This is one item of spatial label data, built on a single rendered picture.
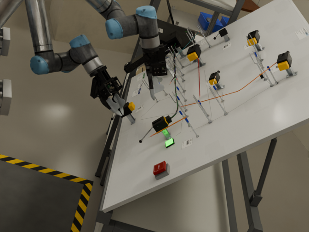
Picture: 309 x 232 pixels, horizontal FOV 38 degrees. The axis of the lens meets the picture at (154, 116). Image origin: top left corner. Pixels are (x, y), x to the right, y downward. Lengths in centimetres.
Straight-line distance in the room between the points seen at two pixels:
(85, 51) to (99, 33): 322
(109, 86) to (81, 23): 319
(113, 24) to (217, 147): 59
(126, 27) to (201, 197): 93
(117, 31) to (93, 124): 221
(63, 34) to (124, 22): 334
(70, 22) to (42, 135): 175
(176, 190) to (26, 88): 222
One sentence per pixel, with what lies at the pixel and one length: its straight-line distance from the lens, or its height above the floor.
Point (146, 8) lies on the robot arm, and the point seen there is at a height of 160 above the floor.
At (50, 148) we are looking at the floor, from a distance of 344.
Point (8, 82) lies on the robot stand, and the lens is 194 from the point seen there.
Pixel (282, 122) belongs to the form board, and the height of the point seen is 146.
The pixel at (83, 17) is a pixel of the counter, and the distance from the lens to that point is 494.
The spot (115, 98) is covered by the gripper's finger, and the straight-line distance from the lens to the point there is 187.
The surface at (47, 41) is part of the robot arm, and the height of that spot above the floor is 134.
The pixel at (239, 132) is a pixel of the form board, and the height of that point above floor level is 134.
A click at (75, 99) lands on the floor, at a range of 407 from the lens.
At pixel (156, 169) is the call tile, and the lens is 172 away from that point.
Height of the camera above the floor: 212
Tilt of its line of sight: 30 degrees down
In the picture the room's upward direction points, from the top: 21 degrees clockwise
